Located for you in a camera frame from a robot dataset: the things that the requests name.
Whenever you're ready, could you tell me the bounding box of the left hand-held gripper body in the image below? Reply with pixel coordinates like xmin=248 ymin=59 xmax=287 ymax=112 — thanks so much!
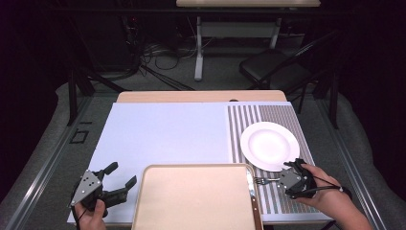
xmin=68 ymin=169 xmax=128 ymax=211

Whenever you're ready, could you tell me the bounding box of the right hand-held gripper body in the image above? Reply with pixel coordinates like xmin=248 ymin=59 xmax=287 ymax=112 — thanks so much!
xmin=277 ymin=168 xmax=319 ymax=200

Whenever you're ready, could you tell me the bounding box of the wooden handled fork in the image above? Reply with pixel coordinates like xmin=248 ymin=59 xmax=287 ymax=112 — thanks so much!
xmin=253 ymin=176 xmax=282 ymax=187

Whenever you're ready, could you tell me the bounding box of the white deep plate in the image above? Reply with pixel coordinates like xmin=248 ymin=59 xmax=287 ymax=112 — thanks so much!
xmin=239 ymin=121 xmax=301 ymax=173

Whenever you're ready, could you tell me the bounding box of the wooden handled knife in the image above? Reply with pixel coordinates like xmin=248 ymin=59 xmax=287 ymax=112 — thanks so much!
xmin=245 ymin=167 xmax=263 ymax=230

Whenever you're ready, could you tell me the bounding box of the beige plastic tray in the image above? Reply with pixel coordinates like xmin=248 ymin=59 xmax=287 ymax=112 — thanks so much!
xmin=130 ymin=163 xmax=264 ymax=230

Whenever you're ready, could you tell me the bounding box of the person's left hand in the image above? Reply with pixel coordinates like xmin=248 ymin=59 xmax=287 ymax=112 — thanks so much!
xmin=74 ymin=199 xmax=108 ymax=230

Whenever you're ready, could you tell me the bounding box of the person's right hand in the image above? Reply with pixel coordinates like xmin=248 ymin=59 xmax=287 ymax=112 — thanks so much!
xmin=295 ymin=163 xmax=348 ymax=214

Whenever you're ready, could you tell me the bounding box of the grey striped placemat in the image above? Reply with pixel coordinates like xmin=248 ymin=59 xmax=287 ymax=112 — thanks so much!
xmin=227 ymin=104 xmax=321 ymax=215

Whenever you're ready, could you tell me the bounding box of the white table mat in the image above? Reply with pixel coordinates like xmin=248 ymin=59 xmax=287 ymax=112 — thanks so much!
xmin=66 ymin=102 xmax=333 ymax=224

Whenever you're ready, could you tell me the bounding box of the black metal stand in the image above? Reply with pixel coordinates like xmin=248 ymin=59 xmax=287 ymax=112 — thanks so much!
xmin=66 ymin=61 xmax=128 ymax=127

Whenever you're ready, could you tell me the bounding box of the black folding chair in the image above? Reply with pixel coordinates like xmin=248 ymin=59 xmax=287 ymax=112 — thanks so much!
xmin=238 ymin=30 xmax=340 ymax=97

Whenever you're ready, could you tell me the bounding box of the white legged wooden desk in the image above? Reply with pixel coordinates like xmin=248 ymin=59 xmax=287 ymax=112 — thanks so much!
xmin=175 ymin=0 xmax=322 ymax=82

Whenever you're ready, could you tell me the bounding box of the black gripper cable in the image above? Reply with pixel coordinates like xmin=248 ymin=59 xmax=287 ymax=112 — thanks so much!
xmin=303 ymin=173 xmax=352 ymax=200

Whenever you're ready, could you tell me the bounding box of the grey metal floor rail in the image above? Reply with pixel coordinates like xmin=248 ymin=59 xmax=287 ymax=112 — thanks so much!
xmin=315 ymin=95 xmax=388 ymax=230
xmin=5 ymin=95 xmax=94 ymax=230

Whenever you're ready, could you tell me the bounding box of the bundle of floor cables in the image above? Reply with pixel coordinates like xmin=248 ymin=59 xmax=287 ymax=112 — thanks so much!
xmin=139 ymin=41 xmax=196 ymax=91

